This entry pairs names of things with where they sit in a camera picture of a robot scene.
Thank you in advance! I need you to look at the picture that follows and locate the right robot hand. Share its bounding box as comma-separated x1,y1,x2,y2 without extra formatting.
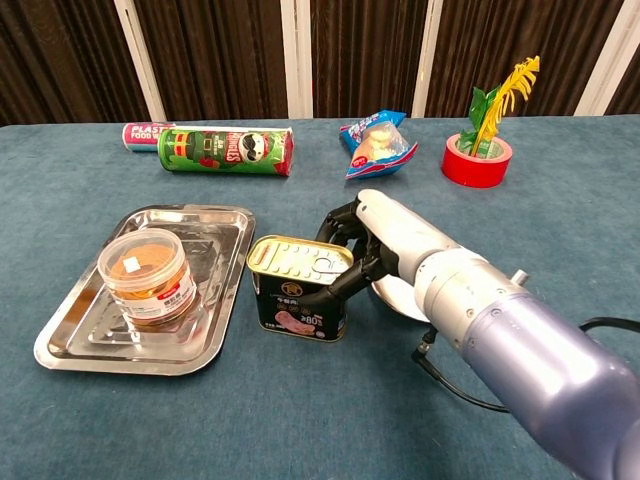
298,188,461,307

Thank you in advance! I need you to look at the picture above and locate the metal luncheon meat can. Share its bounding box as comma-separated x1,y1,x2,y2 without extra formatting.
245,234,356,344

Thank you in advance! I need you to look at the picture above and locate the white round plate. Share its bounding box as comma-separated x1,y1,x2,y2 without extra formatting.
366,273,432,324

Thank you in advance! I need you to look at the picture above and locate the blue snack bag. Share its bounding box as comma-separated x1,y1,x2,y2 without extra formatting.
339,109,420,182

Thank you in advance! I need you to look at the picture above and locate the red tape roll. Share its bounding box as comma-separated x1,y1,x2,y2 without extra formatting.
440,131,514,190

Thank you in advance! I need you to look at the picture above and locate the yellow green artificial plant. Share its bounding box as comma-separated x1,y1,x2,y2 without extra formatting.
459,54,542,159

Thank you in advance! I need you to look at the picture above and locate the green Pringles can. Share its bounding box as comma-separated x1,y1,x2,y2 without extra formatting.
156,125,296,178

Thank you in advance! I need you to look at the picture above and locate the rectangular steel tray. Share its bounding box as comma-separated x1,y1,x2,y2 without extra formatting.
32,203,258,378

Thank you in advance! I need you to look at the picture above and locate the blue table mat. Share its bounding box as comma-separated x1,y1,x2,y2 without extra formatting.
0,116,640,480

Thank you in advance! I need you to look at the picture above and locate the dark brown curtain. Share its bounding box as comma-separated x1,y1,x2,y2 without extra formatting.
0,0,640,128

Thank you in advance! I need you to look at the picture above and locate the plastic wrap box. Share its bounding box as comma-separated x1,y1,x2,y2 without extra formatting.
121,121,178,153

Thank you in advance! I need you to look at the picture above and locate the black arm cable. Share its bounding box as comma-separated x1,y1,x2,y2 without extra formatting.
410,316,640,414

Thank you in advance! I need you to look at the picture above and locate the white frame post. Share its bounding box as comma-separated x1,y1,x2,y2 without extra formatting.
113,0,168,123
574,0,640,118
409,0,444,119
279,0,315,120

